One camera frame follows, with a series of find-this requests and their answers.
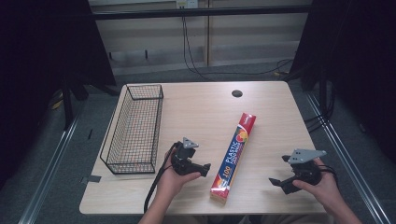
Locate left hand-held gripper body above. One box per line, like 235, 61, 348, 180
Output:
170, 136, 201, 176

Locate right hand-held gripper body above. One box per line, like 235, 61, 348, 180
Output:
287, 148, 328, 188

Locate red plastic wrap box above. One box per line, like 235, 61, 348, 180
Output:
209, 112, 258, 205

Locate black wire basket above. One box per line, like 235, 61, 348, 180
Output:
99, 83, 164, 175

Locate person's left hand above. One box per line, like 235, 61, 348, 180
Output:
156, 147, 203, 203

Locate person's right hand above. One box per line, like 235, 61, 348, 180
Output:
291, 157, 339, 213

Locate grey tape strip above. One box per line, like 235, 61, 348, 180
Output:
79, 175, 103, 185

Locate black curtain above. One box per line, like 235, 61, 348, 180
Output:
290, 0, 396, 166
0, 0, 118, 190

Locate black stand leg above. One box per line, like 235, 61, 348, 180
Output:
61, 74, 76, 132

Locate black horizontal bar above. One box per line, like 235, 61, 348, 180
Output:
92, 5, 313, 21

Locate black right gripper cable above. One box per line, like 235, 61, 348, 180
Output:
317, 163, 339, 183

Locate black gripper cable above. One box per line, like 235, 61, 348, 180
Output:
317, 163, 339, 183
143, 141, 181, 215

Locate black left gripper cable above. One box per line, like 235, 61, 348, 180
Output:
143, 141, 181, 215

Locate metal floor rail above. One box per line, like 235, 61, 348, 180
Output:
304, 91, 391, 224
18, 115, 80, 224

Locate black floor cables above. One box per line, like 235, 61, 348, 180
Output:
304, 83, 337, 134

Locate black hanging wall cable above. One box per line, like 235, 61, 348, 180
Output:
181, 16, 294, 82

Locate white wall socket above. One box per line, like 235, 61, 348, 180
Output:
176, 0, 199, 9

